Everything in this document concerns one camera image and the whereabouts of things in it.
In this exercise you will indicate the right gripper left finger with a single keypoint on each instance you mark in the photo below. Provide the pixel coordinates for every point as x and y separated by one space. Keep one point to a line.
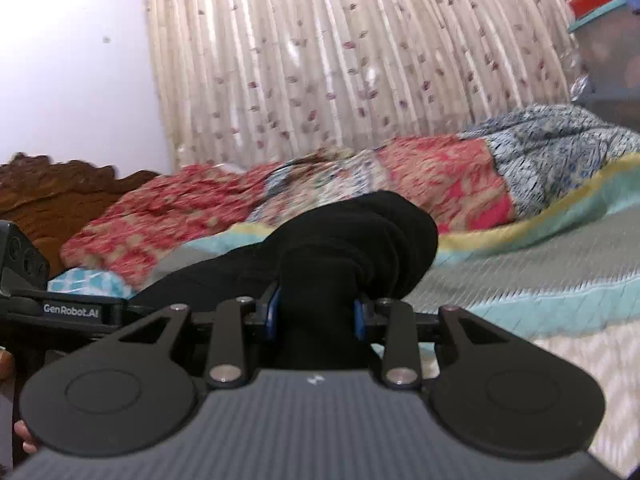
241 328

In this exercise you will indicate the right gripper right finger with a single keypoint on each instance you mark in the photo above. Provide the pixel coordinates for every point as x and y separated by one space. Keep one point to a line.
391 323

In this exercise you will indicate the black pants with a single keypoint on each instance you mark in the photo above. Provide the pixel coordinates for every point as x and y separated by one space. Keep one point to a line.
377 245

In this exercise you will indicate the left hand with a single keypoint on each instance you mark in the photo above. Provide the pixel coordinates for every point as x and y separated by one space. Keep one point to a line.
29 445

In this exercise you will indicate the teal lattice pillow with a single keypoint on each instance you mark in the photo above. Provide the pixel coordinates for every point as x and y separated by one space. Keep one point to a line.
80 281

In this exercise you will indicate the carved wooden headboard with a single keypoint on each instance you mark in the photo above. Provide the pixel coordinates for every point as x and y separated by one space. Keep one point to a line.
52 201

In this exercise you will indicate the patterned teal beige bedsheet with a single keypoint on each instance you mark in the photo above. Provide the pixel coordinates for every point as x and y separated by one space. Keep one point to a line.
567 280

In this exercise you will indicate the red floral patchwork quilt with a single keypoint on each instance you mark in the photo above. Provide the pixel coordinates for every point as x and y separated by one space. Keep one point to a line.
511 168

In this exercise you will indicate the beige leaf print curtain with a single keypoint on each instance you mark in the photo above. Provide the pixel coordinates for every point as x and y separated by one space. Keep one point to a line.
255 81

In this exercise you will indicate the clear storage bin teal lid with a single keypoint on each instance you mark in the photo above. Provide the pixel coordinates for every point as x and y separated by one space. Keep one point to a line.
608 47

